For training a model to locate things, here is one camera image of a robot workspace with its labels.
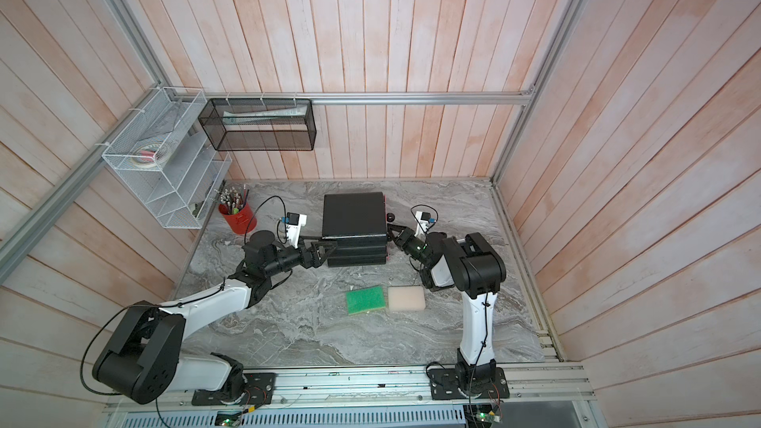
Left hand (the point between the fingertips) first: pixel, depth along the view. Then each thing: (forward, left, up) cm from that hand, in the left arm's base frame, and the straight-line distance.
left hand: (330, 246), depth 82 cm
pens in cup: (+17, +33, 0) cm, 37 cm away
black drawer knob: (+11, -18, -1) cm, 21 cm away
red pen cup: (+15, +32, -9) cm, 36 cm away
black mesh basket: (+46, +29, +9) cm, 55 cm away
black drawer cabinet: (+7, -8, +2) cm, 10 cm away
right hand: (+11, -16, -7) cm, 21 cm away
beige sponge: (-9, -22, -15) cm, 28 cm away
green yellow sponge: (-10, -10, -13) cm, 19 cm away
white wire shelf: (+9, +40, +13) cm, 43 cm away
